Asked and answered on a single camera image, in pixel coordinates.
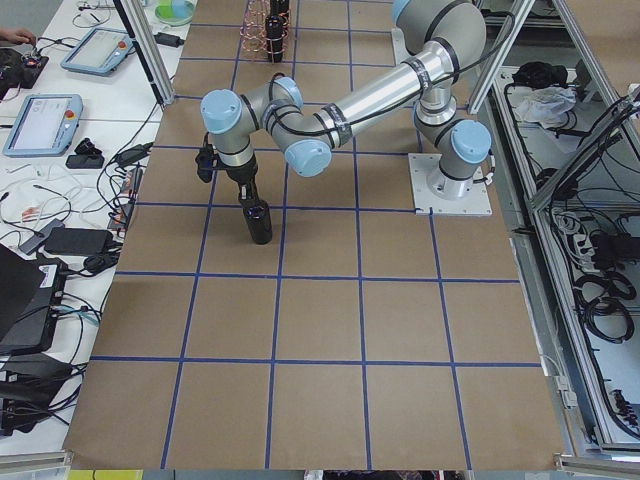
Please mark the upper blue teach pendant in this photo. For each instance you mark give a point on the upper blue teach pendant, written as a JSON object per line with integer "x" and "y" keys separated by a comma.
{"x": 99, "y": 52}

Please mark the dark glass wine bottle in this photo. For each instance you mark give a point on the dark glass wine bottle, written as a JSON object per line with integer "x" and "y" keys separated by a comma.
{"x": 258, "y": 220}

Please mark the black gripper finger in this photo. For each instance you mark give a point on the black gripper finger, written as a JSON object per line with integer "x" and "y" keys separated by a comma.
{"x": 243, "y": 195}
{"x": 253, "y": 193}

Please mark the black laptop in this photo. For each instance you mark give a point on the black laptop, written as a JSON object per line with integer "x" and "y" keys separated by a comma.
{"x": 30, "y": 292}

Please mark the dark wine bottle in basket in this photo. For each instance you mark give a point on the dark wine bottle in basket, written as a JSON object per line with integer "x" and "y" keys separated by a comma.
{"x": 276, "y": 26}

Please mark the green bowl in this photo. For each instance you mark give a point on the green bowl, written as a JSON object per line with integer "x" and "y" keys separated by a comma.
{"x": 174, "y": 12}

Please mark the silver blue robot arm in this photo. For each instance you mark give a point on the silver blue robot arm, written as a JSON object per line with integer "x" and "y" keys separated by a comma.
{"x": 443, "y": 40}

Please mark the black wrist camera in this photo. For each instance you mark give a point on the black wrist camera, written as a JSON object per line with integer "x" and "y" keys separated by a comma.
{"x": 205, "y": 162}

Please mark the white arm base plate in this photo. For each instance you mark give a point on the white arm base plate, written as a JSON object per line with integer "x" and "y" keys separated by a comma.
{"x": 435, "y": 194}
{"x": 400, "y": 51}

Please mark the aluminium frame post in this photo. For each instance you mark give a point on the aluminium frame post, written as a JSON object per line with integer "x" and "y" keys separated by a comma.
{"x": 136, "y": 24}

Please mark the lower blue teach pendant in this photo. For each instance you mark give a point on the lower blue teach pendant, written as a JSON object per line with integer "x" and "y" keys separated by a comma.
{"x": 45, "y": 126}

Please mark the crumpled white cloth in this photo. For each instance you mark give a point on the crumpled white cloth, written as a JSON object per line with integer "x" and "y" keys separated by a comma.
{"x": 549, "y": 106}

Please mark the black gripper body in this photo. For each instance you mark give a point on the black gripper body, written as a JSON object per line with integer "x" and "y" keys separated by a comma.
{"x": 243, "y": 175}

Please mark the person's hand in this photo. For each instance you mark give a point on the person's hand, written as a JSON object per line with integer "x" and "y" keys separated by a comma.
{"x": 18, "y": 35}

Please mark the blue teach pendant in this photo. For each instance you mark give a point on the blue teach pendant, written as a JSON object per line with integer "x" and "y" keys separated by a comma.
{"x": 45, "y": 126}
{"x": 99, "y": 52}

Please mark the copper wire wine basket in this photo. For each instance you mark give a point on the copper wire wine basket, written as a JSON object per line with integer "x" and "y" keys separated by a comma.
{"x": 253, "y": 31}

